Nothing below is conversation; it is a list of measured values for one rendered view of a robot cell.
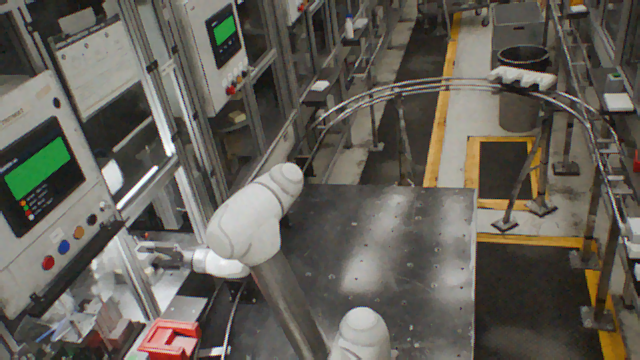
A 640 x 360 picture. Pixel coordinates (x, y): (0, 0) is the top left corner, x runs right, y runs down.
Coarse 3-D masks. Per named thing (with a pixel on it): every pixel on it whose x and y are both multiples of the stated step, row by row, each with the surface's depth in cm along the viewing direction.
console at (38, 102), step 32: (0, 96) 123; (32, 96) 131; (0, 128) 122; (32, 128) 131; (64, 128) 140; (0, 160) 121; (0, 192) 121; (96, 192) 152; (0, 224) 123; (32, 224) 130; (64, 224) 141; (96, 224) 153; (0, 256) 123; (32, 256) 132; (64, 256) 141; (0, 288) 123; (32, 288) 132
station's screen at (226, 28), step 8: (224, 16) 219; (232, 16) 226; (216, 24) 212; (224, 24) 219; (232, 24) 226; (216, 32) 213; (224, 32) 219; (232, 32) 226; (216, 40) 213; (224, 40) 219; (232, 40) 226; (224, 48) 219; (232, 48) 226; (224, 56) 219
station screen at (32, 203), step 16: (48, 144) 132; (64, 144) 137; (16, 160) 124; (0, 176) 120; (48, 176) 133; (64, 176) 138; (80, 176) 143; (32, 192) 128; (48, 192) 133; (64, 192) 138; (32, 208) 128; (48, 208) 133
